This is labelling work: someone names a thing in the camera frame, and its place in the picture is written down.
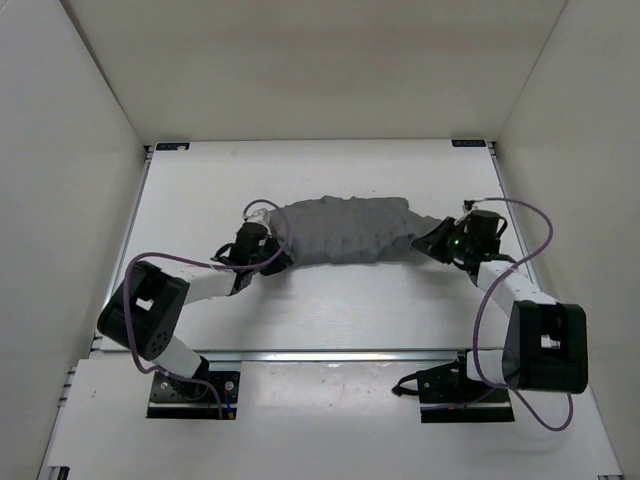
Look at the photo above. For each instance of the left blue corner sticker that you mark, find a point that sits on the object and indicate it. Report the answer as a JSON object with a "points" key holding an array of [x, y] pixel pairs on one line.
{"points": [[172, 146]]}

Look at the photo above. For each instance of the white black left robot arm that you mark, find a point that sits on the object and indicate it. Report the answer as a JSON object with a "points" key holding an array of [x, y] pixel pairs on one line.
{"points": [[143, 313]]}

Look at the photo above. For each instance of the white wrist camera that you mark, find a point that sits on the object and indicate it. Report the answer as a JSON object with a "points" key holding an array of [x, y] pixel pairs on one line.
{"points": [[260, 217], [469, 206]]}

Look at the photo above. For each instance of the blue corner sticker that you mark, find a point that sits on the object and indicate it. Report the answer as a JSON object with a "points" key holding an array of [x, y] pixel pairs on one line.
{"points": [[172, 146], [468, 143]]}

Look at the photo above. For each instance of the right blue corner sticker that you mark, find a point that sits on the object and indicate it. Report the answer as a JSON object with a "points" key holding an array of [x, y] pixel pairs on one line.
{"points": [[468, 143]]}

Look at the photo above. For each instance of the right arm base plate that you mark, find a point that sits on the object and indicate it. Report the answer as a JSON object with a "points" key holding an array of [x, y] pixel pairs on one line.
{"points": [[470, 405]]}

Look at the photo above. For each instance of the aluminium table front rail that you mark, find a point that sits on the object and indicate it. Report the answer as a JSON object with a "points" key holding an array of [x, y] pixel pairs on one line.
{"points": [[325, 356]]}

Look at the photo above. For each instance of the grey pleated skirt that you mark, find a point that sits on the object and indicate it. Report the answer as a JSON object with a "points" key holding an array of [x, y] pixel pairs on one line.
{"points": [[336, 231]]}

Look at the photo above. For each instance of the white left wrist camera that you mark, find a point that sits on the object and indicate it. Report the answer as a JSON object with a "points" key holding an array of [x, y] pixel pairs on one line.
{"points": [[260, 217]]}

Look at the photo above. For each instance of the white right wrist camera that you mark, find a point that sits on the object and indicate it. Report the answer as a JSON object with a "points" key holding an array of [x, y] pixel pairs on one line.
{"points": [[469, 206]]}

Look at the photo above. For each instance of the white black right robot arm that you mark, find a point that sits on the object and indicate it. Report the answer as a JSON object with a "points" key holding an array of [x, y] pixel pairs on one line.
{"points": [[545, 347]]}

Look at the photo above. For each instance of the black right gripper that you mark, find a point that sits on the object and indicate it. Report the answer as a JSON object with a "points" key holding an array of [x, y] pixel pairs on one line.
{"points": [[431, 242]]}

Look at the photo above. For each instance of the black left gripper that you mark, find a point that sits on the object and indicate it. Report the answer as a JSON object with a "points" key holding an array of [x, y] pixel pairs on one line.
{"points": [[280, 262]]}

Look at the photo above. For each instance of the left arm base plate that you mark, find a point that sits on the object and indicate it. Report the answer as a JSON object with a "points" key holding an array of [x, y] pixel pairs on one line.
{"points": [[179, 400]]}

